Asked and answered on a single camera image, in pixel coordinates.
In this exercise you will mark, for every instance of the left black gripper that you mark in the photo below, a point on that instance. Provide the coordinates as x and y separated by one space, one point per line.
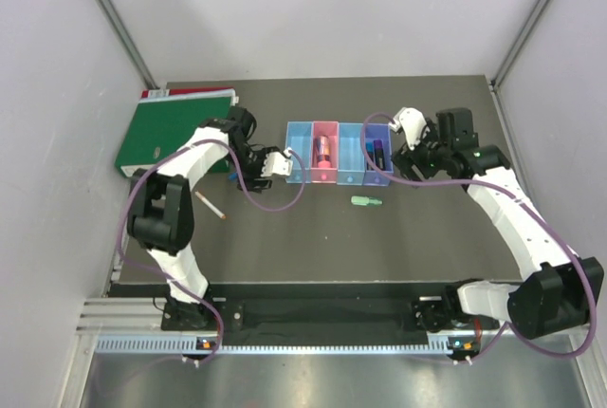
258 184

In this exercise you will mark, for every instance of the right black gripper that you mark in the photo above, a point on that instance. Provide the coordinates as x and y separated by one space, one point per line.
404 159

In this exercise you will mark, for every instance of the purple black highlighter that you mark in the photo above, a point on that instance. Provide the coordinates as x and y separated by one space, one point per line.
379 154

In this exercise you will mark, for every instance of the purple drawer bin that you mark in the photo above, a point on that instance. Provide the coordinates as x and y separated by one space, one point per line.
379 131

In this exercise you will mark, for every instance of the blue black marker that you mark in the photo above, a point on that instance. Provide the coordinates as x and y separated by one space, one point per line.
369 148

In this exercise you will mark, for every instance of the pink drawer bin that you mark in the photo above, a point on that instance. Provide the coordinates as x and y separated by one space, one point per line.
330 129

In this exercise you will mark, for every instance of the crayon tube pink cap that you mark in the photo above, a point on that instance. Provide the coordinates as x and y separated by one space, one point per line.
323 152

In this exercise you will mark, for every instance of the light blue bin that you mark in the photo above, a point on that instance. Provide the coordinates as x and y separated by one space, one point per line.
299 138
351 162

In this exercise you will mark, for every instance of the green highlighter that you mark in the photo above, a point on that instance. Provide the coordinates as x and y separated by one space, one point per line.
365 201

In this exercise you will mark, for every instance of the green ring binder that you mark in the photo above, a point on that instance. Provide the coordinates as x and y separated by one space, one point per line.
160 126

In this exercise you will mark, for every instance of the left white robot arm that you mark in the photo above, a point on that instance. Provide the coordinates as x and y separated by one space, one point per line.
161 218

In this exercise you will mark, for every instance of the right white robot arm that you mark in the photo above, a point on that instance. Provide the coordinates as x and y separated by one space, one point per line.
558 290

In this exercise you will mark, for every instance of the pink pencil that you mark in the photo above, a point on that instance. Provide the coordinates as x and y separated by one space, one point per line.
210 205

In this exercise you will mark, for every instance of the red folder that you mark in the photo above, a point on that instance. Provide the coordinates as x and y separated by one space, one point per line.
183 94

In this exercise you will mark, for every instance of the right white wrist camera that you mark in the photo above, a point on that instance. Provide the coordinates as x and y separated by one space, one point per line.
412 124

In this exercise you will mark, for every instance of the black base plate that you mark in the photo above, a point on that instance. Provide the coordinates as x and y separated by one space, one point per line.
306 318

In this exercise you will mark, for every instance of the grey cable duct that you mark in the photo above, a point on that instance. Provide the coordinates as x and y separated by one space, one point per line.
193 345

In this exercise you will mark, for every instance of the aluminium front rail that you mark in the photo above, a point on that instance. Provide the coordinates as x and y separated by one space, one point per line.
131 315

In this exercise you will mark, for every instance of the left aluminium frame post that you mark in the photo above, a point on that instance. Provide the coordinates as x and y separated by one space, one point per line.
127 42

